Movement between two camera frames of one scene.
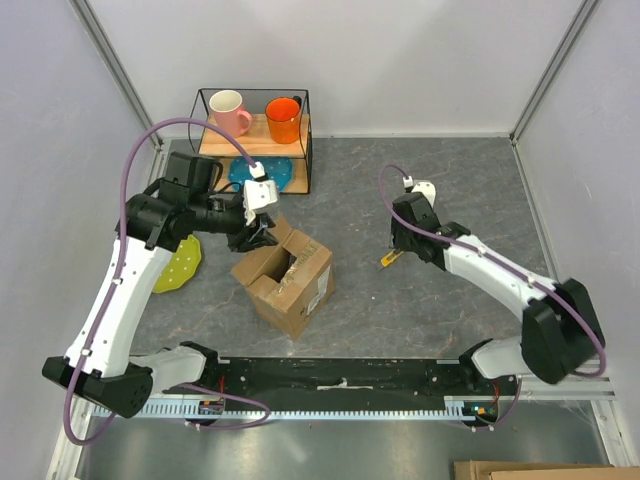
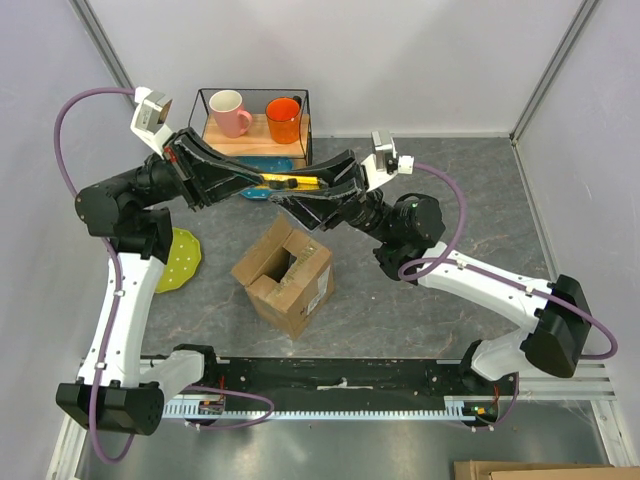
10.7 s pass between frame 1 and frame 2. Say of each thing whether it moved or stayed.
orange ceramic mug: stayed
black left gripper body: moved
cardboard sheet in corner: stayed
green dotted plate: stayed
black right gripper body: moved
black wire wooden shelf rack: stayed
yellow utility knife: moved
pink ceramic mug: stayed
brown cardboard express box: stayed
